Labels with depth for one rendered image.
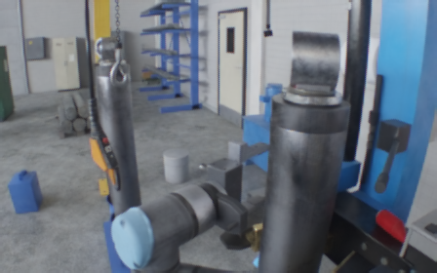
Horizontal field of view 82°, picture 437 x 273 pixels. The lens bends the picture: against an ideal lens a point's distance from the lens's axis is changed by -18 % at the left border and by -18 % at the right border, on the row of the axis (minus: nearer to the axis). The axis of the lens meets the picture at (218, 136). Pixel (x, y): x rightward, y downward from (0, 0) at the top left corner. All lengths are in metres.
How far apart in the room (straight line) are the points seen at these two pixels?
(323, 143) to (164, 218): 0.43
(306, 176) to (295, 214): 0.12
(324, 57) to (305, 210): 0.39
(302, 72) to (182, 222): 0.45
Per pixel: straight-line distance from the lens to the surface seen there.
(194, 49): 6.53
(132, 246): 0.46
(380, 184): 0.66
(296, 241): 0.88
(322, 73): 0.74
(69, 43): 10.64
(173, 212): 0.48
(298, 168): 0.76
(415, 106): 1.05
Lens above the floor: 1.63
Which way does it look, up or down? 19 degrees down
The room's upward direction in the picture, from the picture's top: straight up
